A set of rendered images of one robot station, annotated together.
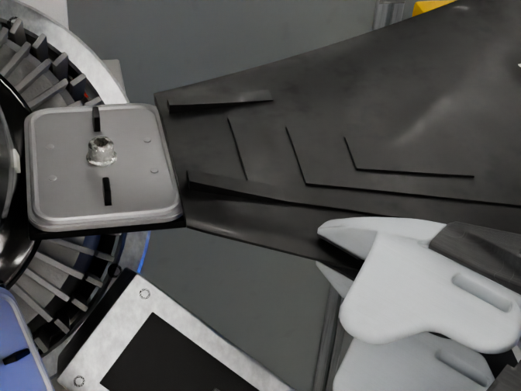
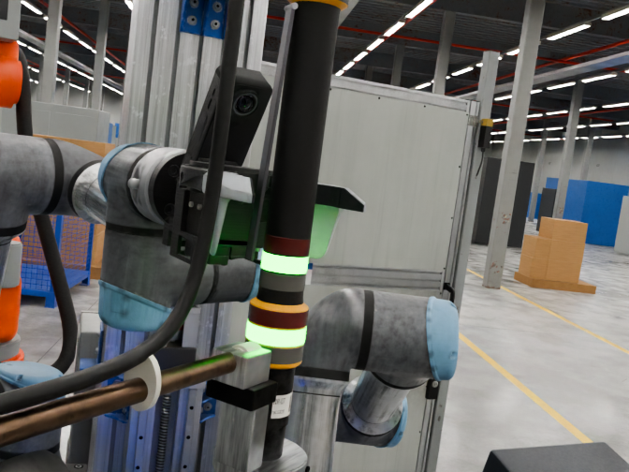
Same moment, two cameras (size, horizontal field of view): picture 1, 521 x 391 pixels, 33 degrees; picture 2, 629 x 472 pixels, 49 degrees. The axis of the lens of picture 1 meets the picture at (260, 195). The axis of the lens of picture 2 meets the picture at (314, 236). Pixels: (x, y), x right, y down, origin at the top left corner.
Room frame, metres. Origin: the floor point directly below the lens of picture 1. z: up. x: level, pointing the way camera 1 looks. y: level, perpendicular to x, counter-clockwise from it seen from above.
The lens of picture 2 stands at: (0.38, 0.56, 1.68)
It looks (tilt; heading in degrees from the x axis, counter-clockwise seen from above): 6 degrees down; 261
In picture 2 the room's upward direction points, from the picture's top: 7 degrees clockwise
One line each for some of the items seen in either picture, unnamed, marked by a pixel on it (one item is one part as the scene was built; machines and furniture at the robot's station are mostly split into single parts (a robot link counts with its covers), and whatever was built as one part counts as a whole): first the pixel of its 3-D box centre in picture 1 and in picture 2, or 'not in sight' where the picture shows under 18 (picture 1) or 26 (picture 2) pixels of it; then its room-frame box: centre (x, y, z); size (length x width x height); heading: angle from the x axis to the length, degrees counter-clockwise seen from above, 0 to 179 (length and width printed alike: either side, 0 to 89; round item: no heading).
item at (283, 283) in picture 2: not in sight; (282, 278); (0.32, 0.07, 1.60); 0.03 x 0.03 x 0.01
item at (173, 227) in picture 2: not in sight; (212, 206); (0.38, -0.04, 1.63); 0.12 x 0.08 x 0.09; 116
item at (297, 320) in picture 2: not in sight; (278, 313); (0.32, 0.07, 1.57); 0.04 x 0.04 x 0.01
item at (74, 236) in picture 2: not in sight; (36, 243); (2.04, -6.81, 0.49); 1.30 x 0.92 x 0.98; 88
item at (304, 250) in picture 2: not in sight; (286, 243); (0.32, 0.07, 1.62); 0.03 x 0.03 x 0.01
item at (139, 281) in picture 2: not in sight; (151, 274); (0.43, -0.19, 1.54); 0.11 x 0.08 x 0.11; 38
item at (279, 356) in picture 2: not in sight; (273, 347); (0.32, 0.07, 1.54); 0.04 x 0.04 x 0.01
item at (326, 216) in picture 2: not in sight; (318, 221); (0.29, 0.04, 1.64); 0.09 x 0.03 x 0.06; 138
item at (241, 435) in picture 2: not in sight; (259, 406); (0.33, 0.08, 1.50); 0.09 x 0.07 x 0.10; 51
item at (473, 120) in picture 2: not in sight; (476, 146); (-0.64, -2.04, 1.82); 0.09 x 0.04 x 0.23; 16
